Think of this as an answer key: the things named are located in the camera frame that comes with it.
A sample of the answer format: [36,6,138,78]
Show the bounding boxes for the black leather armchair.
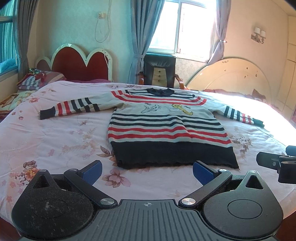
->
[138,53,186,89]

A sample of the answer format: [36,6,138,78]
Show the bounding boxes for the grey-blue window curtain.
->
[208,0,231,65]
[128,0,165,84]

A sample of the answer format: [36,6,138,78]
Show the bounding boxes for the striped knit sweater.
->
[40,88,263,169]

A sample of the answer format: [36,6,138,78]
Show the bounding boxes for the magenta pillow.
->
[67,79,110,83]

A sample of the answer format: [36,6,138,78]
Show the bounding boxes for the grey far-left curtain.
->
[13,0,38,80]

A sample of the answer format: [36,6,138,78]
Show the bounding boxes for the grey-blue left window curtain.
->
[128,0,165,84]

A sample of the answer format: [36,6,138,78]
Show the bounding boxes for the far-left window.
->
[0,1,18,75]

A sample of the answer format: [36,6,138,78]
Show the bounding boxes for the cream round headboard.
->
[187,58,271,103]

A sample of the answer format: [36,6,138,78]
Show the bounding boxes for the striped folded pillow stack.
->
[16,68,66,90]

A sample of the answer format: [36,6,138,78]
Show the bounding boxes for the grey-blue right window curtain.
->
[208,0,231,65]

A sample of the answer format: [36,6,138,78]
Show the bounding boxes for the red heart-shaped headboard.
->
[35,43,113,82]

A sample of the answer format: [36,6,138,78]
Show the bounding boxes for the twin wall lamp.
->
[251,27,266,44]

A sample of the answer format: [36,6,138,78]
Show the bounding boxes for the window with white frame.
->
[148,1,216,63]

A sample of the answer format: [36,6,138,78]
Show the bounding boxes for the cream wardrobe doors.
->
[274,16,296,121]

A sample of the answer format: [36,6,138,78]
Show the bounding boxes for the white wall cable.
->
[94,0,113,44]

